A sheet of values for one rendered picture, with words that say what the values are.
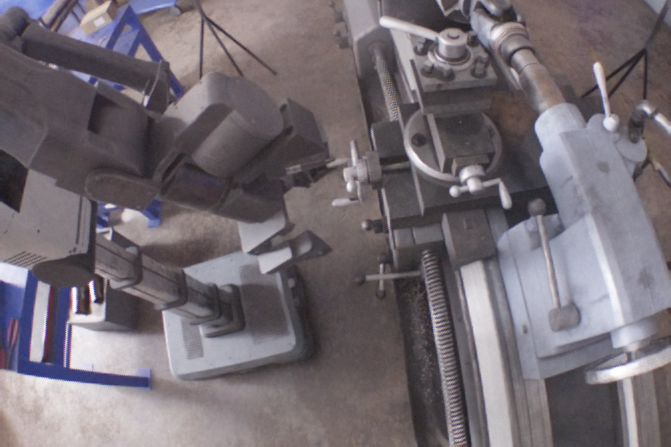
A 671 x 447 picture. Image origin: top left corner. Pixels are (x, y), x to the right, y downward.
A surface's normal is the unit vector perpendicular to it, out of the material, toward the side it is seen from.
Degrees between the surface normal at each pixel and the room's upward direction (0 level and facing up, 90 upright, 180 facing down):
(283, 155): 90
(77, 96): 68
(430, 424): 0
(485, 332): 36
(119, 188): 90
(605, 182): 0
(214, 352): 0
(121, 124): 56
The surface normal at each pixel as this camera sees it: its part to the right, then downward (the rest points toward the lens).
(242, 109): 0.74, -0.51
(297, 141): 0.27, 0.83
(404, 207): -0.15, -0.46
